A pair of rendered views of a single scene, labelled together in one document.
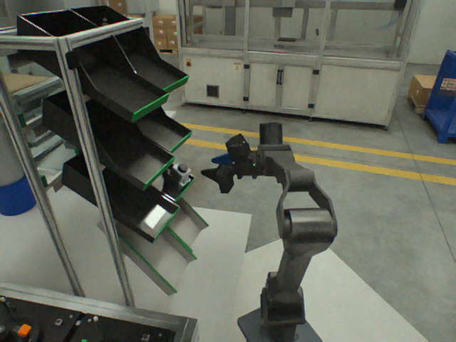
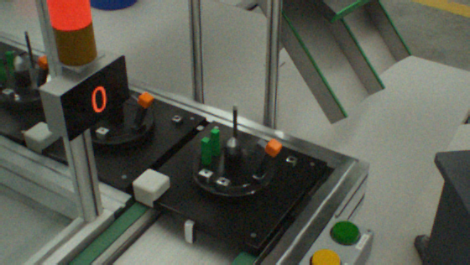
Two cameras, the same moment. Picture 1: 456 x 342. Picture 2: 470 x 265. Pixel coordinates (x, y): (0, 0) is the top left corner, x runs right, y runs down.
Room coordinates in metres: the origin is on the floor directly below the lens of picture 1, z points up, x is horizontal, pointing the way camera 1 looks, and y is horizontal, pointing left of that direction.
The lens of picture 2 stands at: (-0.40, -0.01, 1.68)
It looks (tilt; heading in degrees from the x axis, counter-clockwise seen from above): 37 degrees down; 21
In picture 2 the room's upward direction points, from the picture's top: straight up
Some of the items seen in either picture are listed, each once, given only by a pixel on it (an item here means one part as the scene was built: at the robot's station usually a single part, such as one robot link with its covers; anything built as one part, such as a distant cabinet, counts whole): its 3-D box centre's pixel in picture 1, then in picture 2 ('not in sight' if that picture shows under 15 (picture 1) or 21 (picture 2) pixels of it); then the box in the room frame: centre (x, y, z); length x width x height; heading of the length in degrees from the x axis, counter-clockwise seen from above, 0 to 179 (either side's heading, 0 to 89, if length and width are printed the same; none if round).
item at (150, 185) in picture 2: not in sight; (151, 188); (0.29, 0.40, 0.97); 0.05 x 0.05 x 0.04; 79
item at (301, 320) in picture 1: (281, 306); not in sight; (0.40, -0.12, 1.15); 0.09 x 0.07 x 0.06; 92
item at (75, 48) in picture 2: not in sight; (75, 39); (0.20, 0.44, 1.28); 0.05 x 0.05 x 0.05
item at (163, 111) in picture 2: (3, 336); (114, 110); (0.41, 0.54, 1.01); 0.24 x 0.24 x 0.13; 79
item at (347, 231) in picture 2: not in sight; (345, 233); (0.31, 0.08, 0.96); 0.04 x 0.04 x 0.02
